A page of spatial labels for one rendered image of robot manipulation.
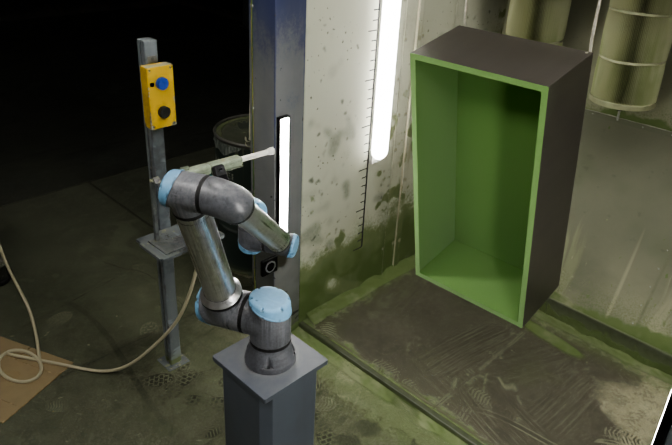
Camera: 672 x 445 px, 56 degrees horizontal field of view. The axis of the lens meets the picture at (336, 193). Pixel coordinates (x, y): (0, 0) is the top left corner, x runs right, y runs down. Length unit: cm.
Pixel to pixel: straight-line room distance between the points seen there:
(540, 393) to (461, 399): 40
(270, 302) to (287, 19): 123
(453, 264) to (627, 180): 115
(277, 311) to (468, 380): 140
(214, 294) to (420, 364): 147
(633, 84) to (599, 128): 54
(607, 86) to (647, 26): 34
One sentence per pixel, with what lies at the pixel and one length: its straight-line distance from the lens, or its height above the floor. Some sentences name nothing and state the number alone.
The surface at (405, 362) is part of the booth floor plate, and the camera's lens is 338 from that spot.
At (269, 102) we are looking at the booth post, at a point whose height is 134.
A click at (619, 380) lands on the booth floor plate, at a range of 363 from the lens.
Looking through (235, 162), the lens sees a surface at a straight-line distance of 263.
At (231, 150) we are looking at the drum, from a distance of 368.
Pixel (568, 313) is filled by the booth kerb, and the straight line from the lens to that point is 384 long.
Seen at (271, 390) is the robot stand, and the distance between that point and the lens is 231.
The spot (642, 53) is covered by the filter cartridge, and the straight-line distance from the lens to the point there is 353.
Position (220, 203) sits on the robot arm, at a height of 140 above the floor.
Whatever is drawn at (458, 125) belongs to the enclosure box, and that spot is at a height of 122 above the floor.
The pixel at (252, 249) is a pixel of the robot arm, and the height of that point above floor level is 98.
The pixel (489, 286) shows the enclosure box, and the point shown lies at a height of 49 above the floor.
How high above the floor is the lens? 223
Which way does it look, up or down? 26 degrees down
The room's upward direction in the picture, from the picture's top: 3 degrees clockwise
